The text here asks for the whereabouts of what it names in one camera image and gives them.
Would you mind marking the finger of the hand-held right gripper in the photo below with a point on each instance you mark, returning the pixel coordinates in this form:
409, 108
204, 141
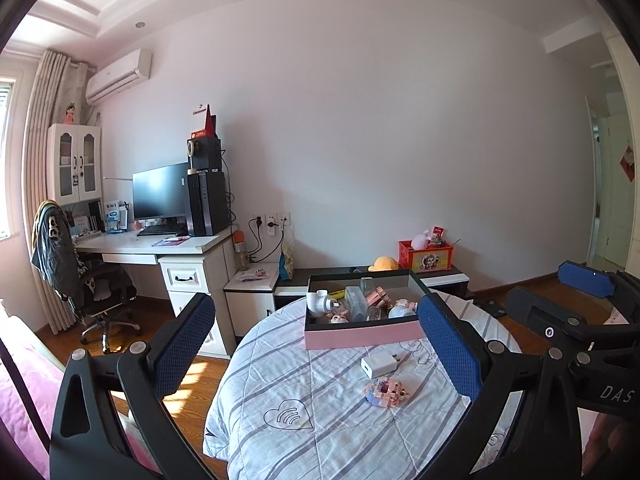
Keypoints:
540, 312
585, 279

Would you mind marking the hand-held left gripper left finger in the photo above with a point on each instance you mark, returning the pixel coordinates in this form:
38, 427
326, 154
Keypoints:
182, 349

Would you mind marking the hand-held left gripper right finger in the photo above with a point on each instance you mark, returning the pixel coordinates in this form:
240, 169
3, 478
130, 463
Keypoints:
450, 351

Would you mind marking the white charger plug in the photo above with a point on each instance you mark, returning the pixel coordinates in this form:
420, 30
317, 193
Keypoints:
380, 366

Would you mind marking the pink building block toy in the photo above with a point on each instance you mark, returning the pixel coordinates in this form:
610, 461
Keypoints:
386, 392

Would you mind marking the pink cardboard box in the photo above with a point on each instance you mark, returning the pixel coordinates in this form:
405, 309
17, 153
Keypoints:
365, 337

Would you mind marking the rose gold metal case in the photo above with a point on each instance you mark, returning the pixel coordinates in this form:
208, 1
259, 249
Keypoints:
379, 294

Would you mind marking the clear plastic case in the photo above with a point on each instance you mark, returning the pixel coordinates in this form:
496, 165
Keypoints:
355, 305

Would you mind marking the black flat floor device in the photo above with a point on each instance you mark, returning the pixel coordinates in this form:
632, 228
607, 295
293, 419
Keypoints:
489, 307

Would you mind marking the white and blue round toy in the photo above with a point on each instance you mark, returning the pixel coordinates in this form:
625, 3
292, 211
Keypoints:
402, 309

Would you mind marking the white desk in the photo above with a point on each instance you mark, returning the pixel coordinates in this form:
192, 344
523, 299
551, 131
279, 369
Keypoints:
195, 270

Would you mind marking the low cabinet with black top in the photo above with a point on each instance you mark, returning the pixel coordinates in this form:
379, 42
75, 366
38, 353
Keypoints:
250, 305

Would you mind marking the red printed storage box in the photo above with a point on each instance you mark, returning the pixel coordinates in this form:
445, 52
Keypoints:
427, 260

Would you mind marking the pink flat packet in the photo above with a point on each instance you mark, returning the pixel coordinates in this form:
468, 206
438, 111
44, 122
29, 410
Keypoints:
251, 275

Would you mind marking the black office chair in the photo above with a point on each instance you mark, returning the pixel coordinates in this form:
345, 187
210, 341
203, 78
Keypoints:
95, 290

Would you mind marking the pink mouse pad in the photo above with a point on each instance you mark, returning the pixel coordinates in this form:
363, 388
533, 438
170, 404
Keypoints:
170, 241

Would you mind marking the yellow plush toy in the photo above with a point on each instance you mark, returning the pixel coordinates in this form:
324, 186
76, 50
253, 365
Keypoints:
384, 264

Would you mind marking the clear bottle with orange cap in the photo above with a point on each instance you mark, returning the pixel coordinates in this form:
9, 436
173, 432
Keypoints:
241, 252

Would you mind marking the pink plush toy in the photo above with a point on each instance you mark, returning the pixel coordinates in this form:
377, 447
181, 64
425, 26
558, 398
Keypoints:
421, 240

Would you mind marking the small doll figure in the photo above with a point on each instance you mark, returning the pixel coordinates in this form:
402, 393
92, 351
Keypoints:
339, 317

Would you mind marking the red card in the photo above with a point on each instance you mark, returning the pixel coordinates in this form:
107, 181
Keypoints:
437, 235

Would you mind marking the black keyboard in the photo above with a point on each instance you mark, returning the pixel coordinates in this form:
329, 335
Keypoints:
162, 230

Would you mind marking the red door decoration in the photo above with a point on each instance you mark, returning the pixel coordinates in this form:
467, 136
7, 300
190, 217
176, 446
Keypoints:
628, 162

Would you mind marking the blue and yellow snack bag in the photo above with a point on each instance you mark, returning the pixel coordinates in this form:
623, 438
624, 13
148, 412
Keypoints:
286, 265

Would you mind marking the blue and white box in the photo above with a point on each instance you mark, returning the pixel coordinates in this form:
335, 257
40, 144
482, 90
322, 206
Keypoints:
115, 217

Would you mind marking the black computer tower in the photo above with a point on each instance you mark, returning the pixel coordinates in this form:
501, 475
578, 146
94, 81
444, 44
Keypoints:
207, 202

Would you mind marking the black computer monitor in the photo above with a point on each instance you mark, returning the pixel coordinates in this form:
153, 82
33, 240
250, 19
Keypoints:
160, 190

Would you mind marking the grey printed shirt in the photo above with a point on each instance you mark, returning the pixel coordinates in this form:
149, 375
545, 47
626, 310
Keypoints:
52, 250

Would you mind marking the pink bed sheet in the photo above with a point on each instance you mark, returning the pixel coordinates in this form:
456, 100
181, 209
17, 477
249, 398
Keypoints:
30, 410

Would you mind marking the black speaker box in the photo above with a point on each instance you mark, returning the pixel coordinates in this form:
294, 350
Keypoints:
207, 152

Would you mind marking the white glass-door cabinet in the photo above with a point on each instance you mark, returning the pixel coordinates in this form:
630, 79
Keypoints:
75, 160

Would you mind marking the red desk calendar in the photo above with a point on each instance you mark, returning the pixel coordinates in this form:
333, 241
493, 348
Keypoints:
204, 122

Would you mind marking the window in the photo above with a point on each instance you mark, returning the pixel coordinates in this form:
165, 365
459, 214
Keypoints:
6, 160

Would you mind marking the small pink doll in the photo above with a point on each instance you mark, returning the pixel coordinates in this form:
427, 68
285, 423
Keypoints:
70, 114

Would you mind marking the white air conditioner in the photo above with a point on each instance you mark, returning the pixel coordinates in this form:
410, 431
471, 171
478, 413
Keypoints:
120, 77

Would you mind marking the white wall socket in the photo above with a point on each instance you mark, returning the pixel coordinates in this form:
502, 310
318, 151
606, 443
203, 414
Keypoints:
257, 222
285, 219
271, 224

